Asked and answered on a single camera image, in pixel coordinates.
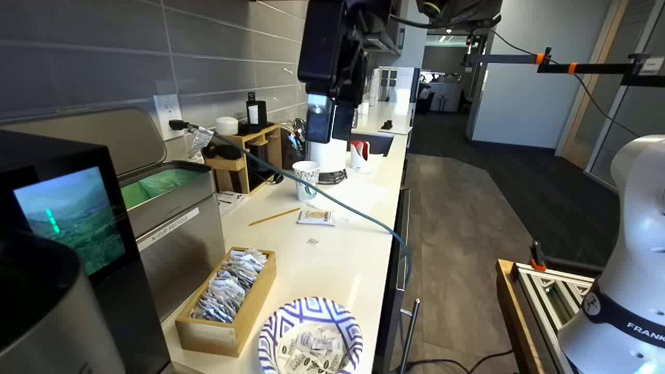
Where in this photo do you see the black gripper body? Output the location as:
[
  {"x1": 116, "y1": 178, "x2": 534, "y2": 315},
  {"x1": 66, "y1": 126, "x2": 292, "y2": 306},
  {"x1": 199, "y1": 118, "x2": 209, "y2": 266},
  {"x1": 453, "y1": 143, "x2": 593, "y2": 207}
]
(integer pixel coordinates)
[{"x1": 297, "y1": 0, "x2": 369, "y2": 107}]

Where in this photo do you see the pile of white sachets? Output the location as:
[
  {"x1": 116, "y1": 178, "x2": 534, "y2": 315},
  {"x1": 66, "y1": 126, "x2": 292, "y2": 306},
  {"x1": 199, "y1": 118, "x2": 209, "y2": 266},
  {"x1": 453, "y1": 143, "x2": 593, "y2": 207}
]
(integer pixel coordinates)
[
  {"x1": 190, "y1": 247, "x2": 269, "y2": 326},
  {"x1": 278, "y1": 324, "x2": 349, "y2": 374}
]

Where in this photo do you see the blue and white patterned bowl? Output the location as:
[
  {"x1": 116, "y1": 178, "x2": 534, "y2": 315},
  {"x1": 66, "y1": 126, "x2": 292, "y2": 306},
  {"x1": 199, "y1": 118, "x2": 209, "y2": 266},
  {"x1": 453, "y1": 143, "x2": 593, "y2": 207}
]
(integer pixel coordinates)
[{"x1": 256, "y1": 295, "x2": 365, "y2": 374}]

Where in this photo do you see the red and white object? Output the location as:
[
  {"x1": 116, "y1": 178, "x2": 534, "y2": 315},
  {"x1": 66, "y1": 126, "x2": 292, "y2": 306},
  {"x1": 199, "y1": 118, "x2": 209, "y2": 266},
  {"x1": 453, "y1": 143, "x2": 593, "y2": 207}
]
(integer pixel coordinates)
[{"x1": 347, "y1": 138, "x2": 374, "y2": 173}]

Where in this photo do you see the dark sink basin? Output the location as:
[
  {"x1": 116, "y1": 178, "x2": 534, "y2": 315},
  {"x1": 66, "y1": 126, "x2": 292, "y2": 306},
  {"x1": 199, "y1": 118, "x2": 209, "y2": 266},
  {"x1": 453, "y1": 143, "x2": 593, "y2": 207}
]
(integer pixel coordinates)
[{"x1": 349, "y1": 130, "x2": 396, "y2": 158}]

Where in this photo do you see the patterned white paper cup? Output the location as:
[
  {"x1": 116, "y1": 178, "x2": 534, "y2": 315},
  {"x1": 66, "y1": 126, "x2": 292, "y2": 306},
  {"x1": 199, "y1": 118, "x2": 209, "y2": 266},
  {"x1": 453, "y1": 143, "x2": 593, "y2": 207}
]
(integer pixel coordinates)
[{"x1": 291, "y1": 158, "x2": 322, "y2": 206}]

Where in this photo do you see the black bottle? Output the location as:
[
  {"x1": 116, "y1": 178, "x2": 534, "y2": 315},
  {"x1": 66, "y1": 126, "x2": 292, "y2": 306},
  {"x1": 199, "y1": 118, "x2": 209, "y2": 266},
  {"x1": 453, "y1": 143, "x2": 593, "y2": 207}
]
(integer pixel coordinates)
[{"x1": 242, "y1": 89, "x2": 269, "y2": 134}]

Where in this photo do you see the small white jar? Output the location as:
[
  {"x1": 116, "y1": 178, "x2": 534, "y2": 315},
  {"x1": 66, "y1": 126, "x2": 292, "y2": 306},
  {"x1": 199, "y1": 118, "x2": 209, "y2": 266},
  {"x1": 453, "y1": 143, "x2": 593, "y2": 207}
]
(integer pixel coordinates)
[{"x1": 211, "y1": 114, "x2": 241, "y2": 139}]

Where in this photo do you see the wooden countertop organizer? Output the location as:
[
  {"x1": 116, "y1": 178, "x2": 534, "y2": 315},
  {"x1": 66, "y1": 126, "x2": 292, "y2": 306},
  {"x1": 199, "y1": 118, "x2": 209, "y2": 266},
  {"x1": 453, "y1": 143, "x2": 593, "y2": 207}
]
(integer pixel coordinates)
[{"x1": 201, "y1": 122, "x2": 286, "y2": 195}]

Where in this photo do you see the small flat stirrer packet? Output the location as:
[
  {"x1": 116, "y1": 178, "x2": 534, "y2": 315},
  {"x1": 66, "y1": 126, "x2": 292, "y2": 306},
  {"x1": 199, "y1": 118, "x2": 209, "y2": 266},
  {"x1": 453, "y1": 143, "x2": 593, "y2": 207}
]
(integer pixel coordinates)
[{"x1": 295, "y1": 207, "x2": 336, "y2": 229}]

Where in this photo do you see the wooden stir stick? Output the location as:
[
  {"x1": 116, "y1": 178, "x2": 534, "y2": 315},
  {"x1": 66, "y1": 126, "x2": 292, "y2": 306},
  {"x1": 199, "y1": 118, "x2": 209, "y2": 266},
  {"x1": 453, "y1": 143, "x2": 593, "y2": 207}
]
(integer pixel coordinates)
[{"x1": 248, "y1": 206, "x2": 304, "y2": 229}]

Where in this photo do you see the wooden sachet box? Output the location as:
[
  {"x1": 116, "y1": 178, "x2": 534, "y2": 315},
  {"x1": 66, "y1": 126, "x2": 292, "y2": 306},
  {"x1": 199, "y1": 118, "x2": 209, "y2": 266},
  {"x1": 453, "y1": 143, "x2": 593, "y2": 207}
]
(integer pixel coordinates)
[{"x1": 172, "y1": 246, "x2": 278, "y2": 359}]

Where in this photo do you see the black coffee machine with screen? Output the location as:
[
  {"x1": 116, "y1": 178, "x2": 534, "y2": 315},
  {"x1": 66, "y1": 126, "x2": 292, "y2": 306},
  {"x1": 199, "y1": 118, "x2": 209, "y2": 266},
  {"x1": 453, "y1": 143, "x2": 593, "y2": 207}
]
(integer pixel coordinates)
[{"x1": 0, "y1": 126, "x2": 172, "y2": 374}]

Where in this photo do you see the wooden board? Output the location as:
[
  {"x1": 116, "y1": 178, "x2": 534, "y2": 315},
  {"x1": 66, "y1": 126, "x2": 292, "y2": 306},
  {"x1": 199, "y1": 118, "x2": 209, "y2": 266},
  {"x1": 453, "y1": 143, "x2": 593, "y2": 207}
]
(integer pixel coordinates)
[{"x1": 494, "y1": 257, "x2": 551, "y2": 374}]

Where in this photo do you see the grey container with black lid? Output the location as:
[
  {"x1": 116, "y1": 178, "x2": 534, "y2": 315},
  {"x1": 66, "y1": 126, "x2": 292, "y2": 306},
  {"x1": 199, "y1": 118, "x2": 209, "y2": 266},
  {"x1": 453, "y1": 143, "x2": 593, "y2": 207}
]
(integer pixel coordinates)
[{"x1": 0, "y1": 231, "x2": 129, "y2": 374}]

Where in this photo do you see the white wall outlet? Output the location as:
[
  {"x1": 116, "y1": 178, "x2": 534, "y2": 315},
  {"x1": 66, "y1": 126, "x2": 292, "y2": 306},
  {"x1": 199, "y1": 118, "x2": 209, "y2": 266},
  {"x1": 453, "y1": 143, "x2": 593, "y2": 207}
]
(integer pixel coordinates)
[{"x1": 151, "y1": 91, "x2": 185, "y2": 141}]

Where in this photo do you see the metal cabinet handle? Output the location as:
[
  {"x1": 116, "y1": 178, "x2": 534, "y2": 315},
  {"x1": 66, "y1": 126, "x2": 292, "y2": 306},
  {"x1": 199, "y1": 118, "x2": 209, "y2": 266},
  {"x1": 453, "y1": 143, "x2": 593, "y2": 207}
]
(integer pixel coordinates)
[
  {"x1": 394, "y1": 238, "x2": 415, "y2": 295},
  {"x1": 399, "y1": 298, "x2": 424, "y2": 374}
]

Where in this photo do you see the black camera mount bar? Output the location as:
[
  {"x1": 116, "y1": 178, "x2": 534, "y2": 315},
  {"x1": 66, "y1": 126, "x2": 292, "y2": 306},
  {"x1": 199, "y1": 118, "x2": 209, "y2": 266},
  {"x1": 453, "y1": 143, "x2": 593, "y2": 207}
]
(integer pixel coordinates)
[{"x1": 464, "y1": 45, "x2": 665, "y2": 89}]

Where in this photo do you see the aluminium extrusion frame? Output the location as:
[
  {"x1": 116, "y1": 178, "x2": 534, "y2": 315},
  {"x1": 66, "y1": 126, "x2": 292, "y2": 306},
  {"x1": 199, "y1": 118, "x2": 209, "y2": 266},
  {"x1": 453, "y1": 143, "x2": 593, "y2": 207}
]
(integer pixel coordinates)
[{"x1": 512, "y1": 260, "x2": 598, "y2": 374}]

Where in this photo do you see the black floor cable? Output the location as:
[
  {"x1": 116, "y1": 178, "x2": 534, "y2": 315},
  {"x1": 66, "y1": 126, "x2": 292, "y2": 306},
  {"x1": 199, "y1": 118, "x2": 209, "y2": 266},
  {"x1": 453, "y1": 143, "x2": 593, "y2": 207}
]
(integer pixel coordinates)
[{"x1": 405, "y1": 346, "x2": 520, "y2": 374}]

